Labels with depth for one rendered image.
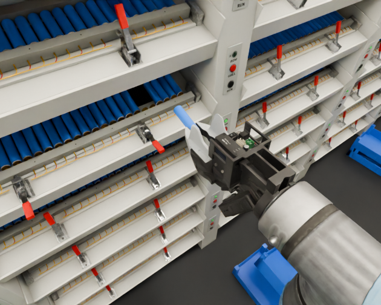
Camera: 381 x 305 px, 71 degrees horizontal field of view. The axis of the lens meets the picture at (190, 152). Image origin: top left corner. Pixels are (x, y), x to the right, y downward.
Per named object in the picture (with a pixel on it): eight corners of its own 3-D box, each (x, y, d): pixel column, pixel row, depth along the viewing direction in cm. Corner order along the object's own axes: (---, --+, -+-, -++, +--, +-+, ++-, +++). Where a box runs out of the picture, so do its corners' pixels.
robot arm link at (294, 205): (318, 227, 39) (270, 265, 35) (291, 203, 41) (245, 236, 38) (343, 191, 32) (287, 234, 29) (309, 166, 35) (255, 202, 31)
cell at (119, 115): (112, 99, 65) (124, 120, 63) (104, 102, 64) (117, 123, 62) (111, 94, 63) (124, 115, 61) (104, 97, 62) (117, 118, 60)
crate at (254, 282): (309, 302, 120) (315, 298, 114) (278, 333, 113) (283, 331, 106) (262, 249, 136) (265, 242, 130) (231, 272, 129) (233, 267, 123)
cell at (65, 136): (61, 119, 60) (73, 141, 58) (52, 122, 59) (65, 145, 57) (58, 114, 58) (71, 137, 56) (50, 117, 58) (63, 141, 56)
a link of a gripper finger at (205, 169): (204, 139, 46) (240, 169, 42) (204, 146, 48) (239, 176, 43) (183, 151, 44) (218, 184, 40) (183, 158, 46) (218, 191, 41)
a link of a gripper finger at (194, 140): (186, 107, 46) (223, 135, 41) (187, 132, 50) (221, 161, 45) (171, 114, 44) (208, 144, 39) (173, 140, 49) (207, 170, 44)
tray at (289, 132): (320, 126, 128) (339, 109, 116) (222, 187, 105) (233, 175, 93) (293, 95, 133) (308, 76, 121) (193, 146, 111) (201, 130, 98)
